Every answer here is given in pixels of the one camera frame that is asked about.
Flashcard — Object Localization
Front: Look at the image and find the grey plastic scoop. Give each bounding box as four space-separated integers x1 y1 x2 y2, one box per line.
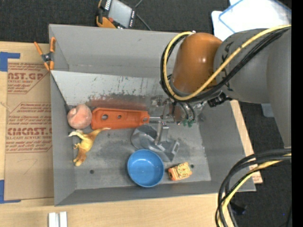
130 124 180 163

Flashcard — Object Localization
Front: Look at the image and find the red-brown flat block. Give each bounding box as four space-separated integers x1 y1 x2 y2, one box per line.
90 107 151 131

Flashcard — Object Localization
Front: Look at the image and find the black cylinder on white bracket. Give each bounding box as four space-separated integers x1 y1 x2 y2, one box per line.
207 91 232 108

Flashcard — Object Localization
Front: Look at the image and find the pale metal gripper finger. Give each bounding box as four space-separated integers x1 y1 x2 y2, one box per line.
149 116 175 125
150 97 170 107

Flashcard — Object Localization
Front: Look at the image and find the orange toy clock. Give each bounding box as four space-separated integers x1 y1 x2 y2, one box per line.
168 162 193 182

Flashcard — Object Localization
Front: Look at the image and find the grey metal bin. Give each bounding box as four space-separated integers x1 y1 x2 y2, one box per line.
48 24 258 207

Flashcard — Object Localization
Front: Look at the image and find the pink toy peach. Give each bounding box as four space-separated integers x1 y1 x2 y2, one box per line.
66 104 93 130

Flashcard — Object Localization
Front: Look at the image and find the yellow toy dinosaur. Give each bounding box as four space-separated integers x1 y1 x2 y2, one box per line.
68 127 111 167

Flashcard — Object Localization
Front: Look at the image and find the blue bowl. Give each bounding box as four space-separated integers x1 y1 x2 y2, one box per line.
127 148 165 188

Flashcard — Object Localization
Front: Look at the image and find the brown cardboard board red print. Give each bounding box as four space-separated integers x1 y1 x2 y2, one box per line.
0 41 264 201

